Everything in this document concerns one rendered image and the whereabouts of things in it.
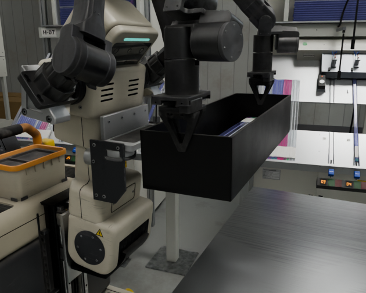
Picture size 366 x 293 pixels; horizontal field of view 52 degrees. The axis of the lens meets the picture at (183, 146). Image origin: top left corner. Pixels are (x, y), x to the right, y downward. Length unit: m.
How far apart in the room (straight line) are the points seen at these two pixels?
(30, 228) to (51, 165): 0.21
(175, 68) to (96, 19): 0.27
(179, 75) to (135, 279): 1.75
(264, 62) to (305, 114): 4.70
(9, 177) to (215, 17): 0.85
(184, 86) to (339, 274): 0.53
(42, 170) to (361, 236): 0.95
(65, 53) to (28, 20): 6.40
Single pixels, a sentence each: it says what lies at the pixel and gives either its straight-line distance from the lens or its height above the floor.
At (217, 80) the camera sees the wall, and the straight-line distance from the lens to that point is 5.83.
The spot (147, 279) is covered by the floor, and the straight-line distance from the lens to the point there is 2.23.
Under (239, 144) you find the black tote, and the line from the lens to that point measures 0.65.
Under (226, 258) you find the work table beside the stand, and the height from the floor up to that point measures 0.80.
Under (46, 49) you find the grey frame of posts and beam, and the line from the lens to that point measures 2.82.
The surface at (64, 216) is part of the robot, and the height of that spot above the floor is 0.78.
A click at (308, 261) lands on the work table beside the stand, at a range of 0.93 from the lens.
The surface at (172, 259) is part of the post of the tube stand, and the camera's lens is 2.34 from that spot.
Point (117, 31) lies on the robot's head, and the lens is 0.91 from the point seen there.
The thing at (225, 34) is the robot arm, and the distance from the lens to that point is 0.55.
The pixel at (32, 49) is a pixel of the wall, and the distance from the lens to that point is 7.14.
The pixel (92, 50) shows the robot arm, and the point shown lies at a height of 1.26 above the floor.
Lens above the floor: 1.27
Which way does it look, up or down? 15 degrees down
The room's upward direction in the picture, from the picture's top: straight up
